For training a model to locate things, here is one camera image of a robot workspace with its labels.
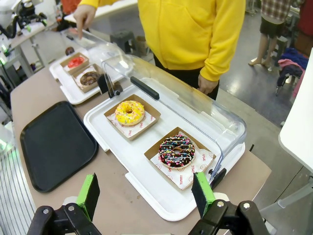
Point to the yellow hoodie torso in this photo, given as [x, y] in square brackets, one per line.
[181, 31]

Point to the small cardboard box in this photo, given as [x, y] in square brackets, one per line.
[142, 46]

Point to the person's left hand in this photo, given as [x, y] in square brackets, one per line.
[206, 85]

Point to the long white background table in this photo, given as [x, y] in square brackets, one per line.
[107, 8]

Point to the finger of the green black left gripper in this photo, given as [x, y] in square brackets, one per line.
[88, 193]

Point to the clear plastic display lid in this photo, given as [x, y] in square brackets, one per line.
[97, 45]
[195, 115]

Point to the brown cardboard donut box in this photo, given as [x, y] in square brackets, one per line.
[73, 71]
[151, 118]
[152, 153]
[85, 89]

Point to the grey plastic step stool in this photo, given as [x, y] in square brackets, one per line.
[122, 40]

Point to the small dark chocolate donut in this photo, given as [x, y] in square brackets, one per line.
[69, 51]

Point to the person's right hand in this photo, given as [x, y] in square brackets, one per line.
[83, 17]

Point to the grey workbench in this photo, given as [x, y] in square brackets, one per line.
[27, 41]

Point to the white printed paper liner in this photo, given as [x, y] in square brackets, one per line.
[127, 131]
[181, 180]

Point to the white display case base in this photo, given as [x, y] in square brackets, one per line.
[146, 193]
[71, 94]

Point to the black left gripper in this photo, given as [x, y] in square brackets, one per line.
[25, 13]

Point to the chocolate glazed donut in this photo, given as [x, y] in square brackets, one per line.
[89, 78]

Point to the white side table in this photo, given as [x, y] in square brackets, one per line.
[300, 127]

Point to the black plastic serving tray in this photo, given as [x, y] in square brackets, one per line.
[58, 147]

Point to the yellow sprinkled donut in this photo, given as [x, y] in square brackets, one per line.
[123, 117]

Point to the green black right gripper finger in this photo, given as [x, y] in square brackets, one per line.
[203, 193]

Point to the red glazed donut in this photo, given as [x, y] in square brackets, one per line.
[75, 62]

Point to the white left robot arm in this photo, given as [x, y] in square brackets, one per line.
[5, 14]

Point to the bystander in red top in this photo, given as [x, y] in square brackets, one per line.
[305, 22]

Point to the black lid hinge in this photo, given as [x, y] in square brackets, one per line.
[218, 176]
[106, 84]

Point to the person's left forearm yellow sleeve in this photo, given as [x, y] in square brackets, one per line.
[227, 49]

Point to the bystander in plaid shirt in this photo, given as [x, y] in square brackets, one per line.
[271, 19]

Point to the pile of blue pink clothes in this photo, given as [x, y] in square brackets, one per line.
[293, 61]

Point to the black trousers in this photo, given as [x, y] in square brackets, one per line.
[185, 76]

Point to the chocolate donut with coloured sprinkles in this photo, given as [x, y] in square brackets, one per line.
[168, 160]

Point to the person's right forearm yellow sleeve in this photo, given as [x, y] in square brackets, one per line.
[97, 2]

